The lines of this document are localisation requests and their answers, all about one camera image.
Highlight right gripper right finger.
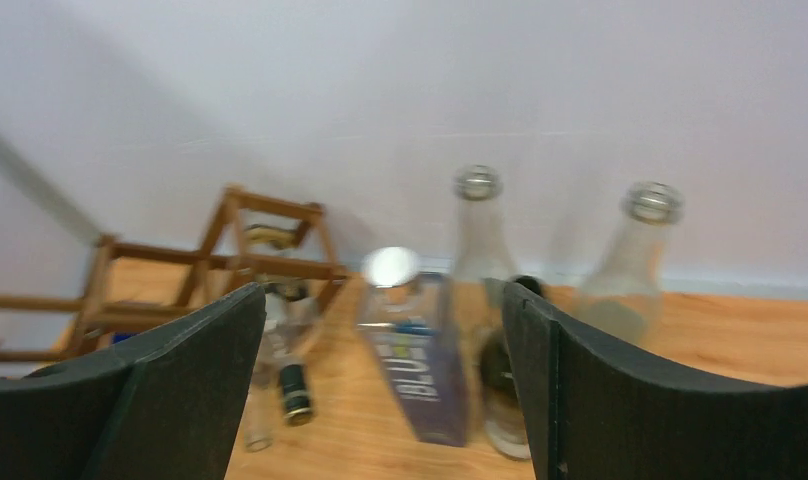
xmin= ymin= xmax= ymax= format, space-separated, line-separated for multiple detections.
xmin=502 ymin=283 xmax=808 ymax=479

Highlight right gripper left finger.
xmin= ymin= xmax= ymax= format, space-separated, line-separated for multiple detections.
xmin=0 ymin=283 xmax=265 ymax=479

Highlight dark green wine bottle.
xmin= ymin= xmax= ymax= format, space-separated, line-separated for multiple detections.
xmin=476 ymin=282 xmax=531 ymax=461

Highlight clear bottle dark label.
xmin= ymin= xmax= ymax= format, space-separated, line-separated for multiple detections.
xmin=451 ymin=165 xmax=518 ymax=308
xmin=571 ymin=181 xmax=683 ymax=345

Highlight blue glass bottle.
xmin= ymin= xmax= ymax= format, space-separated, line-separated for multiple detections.
xmin=356 ymin=247 xmax=469 ymax=447

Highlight clear bottle middle lower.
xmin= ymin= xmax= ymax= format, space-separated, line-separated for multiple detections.
xmin=243 ymin=333 xmax=275 ymax=453

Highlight brown wooden wine rack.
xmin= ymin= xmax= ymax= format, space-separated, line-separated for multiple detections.
xmin=0 ymin=185 xmax=352 ymax=380

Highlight clear bottle black cap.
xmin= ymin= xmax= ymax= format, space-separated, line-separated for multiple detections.
xmin=243 ymin=223 xmax=326 ymax=427

